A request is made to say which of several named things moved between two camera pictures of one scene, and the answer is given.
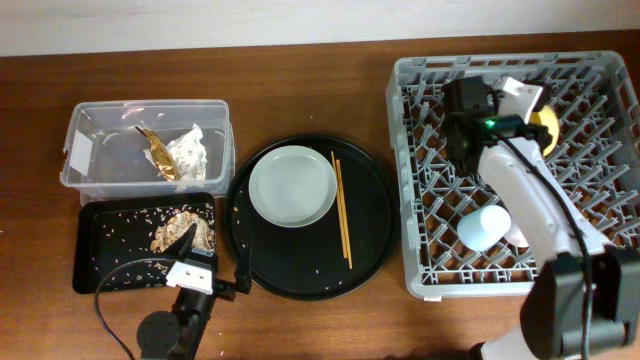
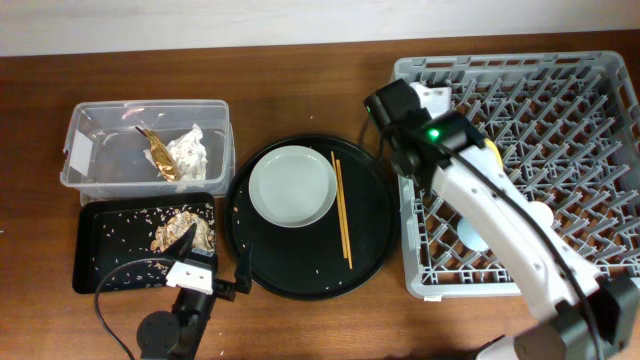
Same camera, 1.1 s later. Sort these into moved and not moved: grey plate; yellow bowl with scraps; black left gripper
Moved: yellow bowl with scraps
Not moved: grey plate; black left gripper
